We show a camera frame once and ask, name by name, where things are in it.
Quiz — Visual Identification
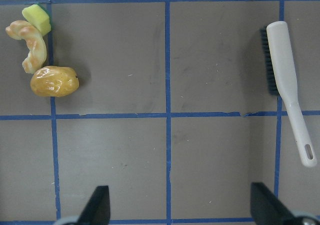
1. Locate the white hand brush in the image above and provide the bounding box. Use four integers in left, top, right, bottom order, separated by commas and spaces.
260, 21, 318, 168

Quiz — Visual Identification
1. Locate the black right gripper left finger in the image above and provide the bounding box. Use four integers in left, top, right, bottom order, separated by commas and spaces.
76, 185, 111, 225

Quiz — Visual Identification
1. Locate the toy orange peel piece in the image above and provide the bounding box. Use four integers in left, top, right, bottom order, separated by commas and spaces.
5, 20, 47, 74

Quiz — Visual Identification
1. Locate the yellow green sponge piece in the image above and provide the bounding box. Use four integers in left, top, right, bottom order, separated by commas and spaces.
21, 4, 52, 37

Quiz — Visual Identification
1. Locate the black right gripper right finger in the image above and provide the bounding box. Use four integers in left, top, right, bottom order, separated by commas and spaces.
250, 182, 296, 225

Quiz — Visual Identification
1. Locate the toy potato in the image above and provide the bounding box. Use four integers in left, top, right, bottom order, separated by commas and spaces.
30, 66, 80, 97

